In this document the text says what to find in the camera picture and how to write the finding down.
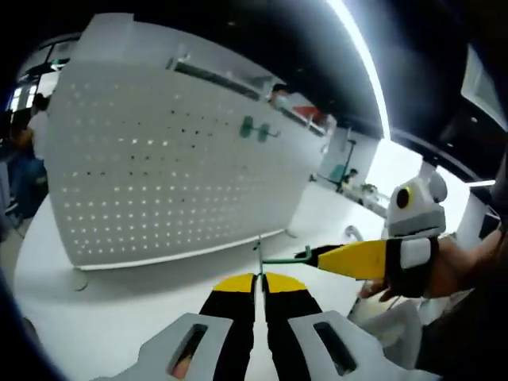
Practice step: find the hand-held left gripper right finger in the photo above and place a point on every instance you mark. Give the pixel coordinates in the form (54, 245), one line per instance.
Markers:
(293, 329)

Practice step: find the red panel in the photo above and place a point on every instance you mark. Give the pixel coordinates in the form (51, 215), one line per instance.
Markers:
(302, 111)

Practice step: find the white perforated mounting plate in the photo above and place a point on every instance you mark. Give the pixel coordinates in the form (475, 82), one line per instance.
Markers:
(158, 178)

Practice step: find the ceiling light strip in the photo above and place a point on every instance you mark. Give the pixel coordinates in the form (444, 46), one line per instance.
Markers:
(369, 59)

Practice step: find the green stand with black pole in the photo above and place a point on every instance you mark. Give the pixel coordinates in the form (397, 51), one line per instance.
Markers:
(339, 171)

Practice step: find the white ceiling panel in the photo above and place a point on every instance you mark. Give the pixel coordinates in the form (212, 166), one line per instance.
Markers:
(482, 83)

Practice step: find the white curved bracket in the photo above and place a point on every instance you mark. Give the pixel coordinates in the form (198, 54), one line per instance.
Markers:
(351, 230)

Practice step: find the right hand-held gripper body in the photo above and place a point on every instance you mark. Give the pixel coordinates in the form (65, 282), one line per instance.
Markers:
(416, 214)

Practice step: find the person's dark shirt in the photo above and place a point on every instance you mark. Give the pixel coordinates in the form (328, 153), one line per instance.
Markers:
(468, 329)

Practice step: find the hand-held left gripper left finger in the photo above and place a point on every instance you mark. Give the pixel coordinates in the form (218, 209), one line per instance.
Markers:
(222, 329)

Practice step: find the white overhead rack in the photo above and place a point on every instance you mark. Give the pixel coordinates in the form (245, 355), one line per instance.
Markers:
(214, 75)

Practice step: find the person's right hand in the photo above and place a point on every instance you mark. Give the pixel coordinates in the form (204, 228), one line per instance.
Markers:
(456, 270)

